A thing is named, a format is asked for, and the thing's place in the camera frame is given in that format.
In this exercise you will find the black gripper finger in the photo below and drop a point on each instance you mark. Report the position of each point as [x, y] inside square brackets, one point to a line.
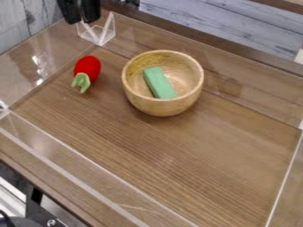
[91, 10]
[70, 10]

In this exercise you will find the red plush tomato toy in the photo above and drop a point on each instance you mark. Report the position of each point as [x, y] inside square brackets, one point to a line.
[86, 72]

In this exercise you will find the wooden bowl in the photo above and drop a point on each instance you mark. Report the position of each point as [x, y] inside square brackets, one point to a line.
[185, 73]

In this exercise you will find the green rectangular block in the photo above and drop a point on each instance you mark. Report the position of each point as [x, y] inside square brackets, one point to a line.
[158, 83]

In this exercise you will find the clear acrylic table barrier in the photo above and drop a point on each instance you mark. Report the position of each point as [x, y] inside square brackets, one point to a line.
[205, 169]

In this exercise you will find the black metal bracket with bolt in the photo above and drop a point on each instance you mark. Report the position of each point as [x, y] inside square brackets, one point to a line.
[36, 213]

